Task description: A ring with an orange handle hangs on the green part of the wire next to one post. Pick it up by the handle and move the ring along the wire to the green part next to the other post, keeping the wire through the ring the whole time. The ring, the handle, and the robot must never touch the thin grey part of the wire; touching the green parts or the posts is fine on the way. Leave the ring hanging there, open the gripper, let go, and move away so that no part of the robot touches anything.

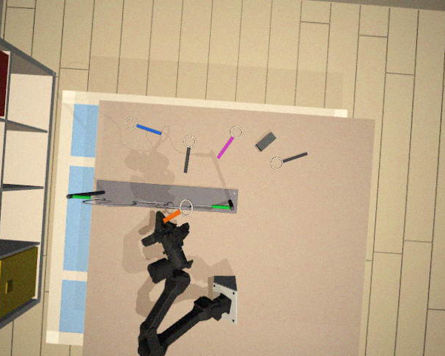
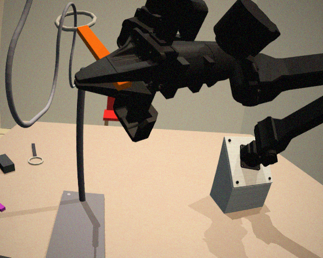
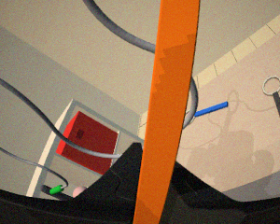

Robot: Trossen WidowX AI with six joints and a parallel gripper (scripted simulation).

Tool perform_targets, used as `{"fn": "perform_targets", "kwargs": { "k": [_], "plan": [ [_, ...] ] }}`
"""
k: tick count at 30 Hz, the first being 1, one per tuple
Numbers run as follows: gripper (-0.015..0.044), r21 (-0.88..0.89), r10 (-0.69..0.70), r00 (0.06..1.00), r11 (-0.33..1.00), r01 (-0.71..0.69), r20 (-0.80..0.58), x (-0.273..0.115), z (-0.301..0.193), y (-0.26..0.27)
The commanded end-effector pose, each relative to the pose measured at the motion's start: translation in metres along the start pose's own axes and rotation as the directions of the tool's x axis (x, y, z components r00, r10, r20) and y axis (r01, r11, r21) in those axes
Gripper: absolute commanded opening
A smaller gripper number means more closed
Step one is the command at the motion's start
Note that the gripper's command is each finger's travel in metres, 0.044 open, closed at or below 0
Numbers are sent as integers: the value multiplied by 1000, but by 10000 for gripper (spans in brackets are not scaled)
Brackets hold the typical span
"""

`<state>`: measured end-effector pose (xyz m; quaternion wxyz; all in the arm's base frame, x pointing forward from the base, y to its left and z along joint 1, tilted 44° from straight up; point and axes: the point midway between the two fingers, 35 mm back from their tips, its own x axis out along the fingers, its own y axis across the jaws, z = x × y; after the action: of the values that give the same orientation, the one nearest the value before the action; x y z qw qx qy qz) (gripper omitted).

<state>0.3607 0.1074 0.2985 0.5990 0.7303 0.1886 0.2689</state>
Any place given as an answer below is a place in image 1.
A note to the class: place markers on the grey ring with orange handle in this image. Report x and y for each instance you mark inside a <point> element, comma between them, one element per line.
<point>176,213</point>

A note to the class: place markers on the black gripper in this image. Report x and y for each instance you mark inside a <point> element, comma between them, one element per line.
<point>161,230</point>

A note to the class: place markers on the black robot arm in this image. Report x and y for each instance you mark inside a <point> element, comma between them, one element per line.
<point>177,281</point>

